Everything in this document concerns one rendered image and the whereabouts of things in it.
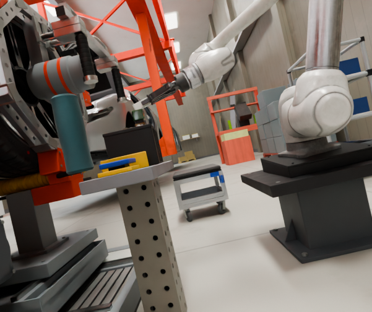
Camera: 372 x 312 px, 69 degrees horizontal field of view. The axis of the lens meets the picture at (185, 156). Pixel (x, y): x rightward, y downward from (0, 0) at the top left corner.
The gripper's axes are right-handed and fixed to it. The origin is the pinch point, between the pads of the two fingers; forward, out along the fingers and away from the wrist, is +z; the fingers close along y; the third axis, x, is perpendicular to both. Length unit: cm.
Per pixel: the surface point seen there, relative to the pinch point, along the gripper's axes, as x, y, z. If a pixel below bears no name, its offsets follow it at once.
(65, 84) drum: -17.0, 10.3, 20.2
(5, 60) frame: -22.9, 29.7, 27.6
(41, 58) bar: -31.3, 7.0, 24.3
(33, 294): 41, 29, 53
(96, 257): 45, -3, 47
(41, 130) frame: -3.5, 19.3, 32.3
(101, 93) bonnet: -128, -332, 60
